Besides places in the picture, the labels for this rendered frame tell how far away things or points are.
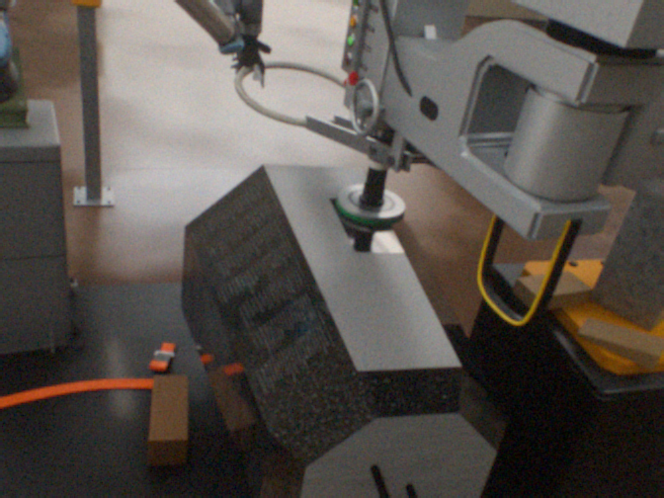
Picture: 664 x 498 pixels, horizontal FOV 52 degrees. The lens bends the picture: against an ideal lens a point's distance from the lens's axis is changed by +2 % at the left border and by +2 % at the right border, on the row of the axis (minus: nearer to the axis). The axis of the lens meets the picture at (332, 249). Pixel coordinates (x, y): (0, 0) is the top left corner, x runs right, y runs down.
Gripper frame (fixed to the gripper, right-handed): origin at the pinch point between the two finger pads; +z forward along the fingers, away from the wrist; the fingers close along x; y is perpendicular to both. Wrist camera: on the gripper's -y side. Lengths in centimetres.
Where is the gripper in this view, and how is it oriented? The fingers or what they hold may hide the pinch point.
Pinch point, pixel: (250, 81)
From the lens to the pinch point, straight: 278.1
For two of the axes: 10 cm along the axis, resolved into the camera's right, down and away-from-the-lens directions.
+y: -6.3, 3.9, -6.7
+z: -1.4, 7.9, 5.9
